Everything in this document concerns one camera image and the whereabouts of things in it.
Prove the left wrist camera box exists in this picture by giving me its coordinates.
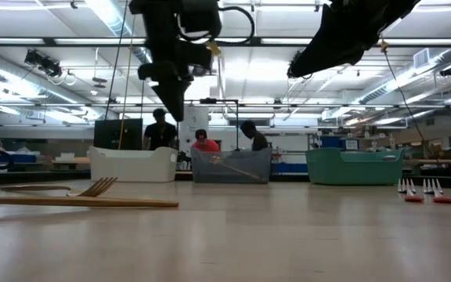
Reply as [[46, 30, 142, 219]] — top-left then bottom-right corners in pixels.
[[178, 0, 223, 39]]

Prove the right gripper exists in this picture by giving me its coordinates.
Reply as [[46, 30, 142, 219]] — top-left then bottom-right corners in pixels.
[[287, 0, 422, 78]]

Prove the black monitor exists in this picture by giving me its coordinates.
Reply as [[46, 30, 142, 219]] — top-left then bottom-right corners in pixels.
[[93, 118, 143, 151]]

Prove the blue storage crate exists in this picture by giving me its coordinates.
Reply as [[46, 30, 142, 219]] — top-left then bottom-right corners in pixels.
[[271, 162, 308, 174], [319, 136, 345, 150]]

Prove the long ceiling light rail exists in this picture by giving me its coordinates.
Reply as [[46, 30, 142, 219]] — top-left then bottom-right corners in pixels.
[[0, 36, 451, 49]]

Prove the long wooden utensil handle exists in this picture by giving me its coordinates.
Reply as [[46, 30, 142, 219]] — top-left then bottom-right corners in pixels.
[[0, 195, 180, 208]]

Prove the white plastic bin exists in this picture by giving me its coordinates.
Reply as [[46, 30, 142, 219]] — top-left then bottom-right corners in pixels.
[[88, 146, 179, 183]]

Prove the wooden fork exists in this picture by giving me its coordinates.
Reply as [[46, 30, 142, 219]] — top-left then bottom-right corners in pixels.
[[0, 176, 119, 198]]

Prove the black cable with yellow plug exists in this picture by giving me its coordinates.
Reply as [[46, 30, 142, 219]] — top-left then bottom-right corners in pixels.
[[377, 37, 448, 165]]

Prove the black left camera cable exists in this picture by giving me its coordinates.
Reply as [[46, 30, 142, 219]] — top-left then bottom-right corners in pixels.
[[178, 5, 256, 45]]

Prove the white duct vent grille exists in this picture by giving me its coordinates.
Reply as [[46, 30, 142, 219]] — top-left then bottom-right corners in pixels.
[[413, 48, 431, 70]]

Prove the blue storage tote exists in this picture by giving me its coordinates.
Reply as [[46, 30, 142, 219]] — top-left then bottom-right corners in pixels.
[[0, 154, 38, 164]]

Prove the wooden workbench top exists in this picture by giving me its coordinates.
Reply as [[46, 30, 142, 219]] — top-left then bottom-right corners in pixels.
[[405, 158, 451, 166]]

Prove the yellow tag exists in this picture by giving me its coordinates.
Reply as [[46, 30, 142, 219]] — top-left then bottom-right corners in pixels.
[[204, 41, 222, 56]]

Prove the black hanging cable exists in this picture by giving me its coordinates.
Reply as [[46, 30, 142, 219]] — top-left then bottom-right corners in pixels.
[[103, 0, 129, 121]]

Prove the black metal stand frame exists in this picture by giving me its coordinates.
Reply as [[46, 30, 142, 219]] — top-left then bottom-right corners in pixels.
[[182, 97, 240, 152]]

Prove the person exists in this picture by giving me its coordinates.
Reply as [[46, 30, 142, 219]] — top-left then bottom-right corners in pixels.
[[143, 108, 179, 151], [240, 119, 269, 152], [191, 128, 222, 153]]

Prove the grey translucent plastic bin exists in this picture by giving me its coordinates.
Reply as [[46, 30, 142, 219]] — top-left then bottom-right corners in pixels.
[[190, 146, 272, 184]]

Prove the black aluminium table frame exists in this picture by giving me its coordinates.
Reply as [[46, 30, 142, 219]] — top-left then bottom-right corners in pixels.
[[0, 170, 451, 188]]

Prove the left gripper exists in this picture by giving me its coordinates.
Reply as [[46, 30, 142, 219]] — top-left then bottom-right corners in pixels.
[[138, 15, 213, 122]]

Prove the black ceiling-mounted device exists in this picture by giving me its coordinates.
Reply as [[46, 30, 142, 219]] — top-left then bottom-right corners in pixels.
[[23, 49, 63, 78]]

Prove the teal plastic bin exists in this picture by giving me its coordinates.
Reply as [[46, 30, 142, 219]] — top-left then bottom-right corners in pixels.
[[305, 147, 406, 186]]

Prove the orange handled silver fork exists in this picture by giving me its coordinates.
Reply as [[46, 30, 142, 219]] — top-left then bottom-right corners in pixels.
[[397, 178, 425, 204], [422, 178, 451, 204]]

